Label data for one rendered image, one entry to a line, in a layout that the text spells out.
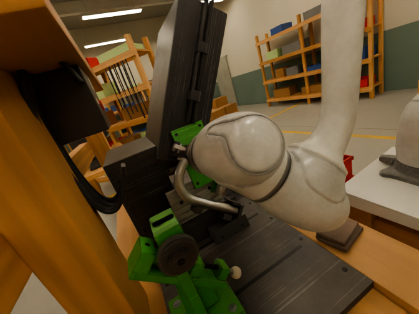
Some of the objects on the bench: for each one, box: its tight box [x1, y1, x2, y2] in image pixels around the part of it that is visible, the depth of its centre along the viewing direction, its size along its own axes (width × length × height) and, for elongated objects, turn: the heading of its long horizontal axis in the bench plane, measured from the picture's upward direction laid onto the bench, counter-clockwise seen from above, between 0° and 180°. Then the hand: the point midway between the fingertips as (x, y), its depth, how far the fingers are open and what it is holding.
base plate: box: [153, 169, 374, 314], centre depth 85 cm, size 42×110×2 cm, turn 63°
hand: (186, 157), depth 62 cm, fingers closed on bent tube, 3 cm apart
